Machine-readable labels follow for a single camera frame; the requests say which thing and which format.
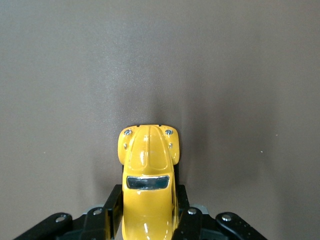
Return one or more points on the yellow beetle toy car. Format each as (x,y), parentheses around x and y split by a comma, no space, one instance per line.
(147,200)

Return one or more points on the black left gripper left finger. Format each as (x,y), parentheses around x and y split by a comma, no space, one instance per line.
(100,225)

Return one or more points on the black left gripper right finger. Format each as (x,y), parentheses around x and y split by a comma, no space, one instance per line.
(195,225)

